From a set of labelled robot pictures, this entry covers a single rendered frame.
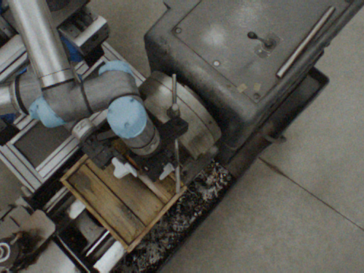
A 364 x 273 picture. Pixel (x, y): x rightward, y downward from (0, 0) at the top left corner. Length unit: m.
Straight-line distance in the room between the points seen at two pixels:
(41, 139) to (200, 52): 1.33
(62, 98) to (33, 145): 1.51
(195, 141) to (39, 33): 0.60
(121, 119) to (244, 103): 0.51
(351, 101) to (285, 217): 0.78
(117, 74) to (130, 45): 1.78
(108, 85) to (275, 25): 0.64
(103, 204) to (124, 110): 0.79
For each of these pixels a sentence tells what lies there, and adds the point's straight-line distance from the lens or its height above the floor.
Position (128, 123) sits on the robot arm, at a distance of 0.84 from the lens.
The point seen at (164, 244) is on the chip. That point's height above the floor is 0.57.
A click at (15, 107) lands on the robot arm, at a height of 1.38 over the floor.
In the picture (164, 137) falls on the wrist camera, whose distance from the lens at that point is 1.01.
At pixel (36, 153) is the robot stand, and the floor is 0.21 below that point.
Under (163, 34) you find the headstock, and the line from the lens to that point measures 1.33.
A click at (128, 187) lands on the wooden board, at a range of 1.59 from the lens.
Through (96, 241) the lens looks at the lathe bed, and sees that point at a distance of 1.63.
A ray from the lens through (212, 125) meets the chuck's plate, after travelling 1.32.
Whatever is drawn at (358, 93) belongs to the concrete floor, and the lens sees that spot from 2.77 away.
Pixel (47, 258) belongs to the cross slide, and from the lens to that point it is 1.56.
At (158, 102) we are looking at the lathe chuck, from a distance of 1.28.
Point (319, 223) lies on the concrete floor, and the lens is 2.56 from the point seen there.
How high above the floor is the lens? 2.46
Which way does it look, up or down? 73 degrees down
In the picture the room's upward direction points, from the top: 8 degrees counter-clockwise
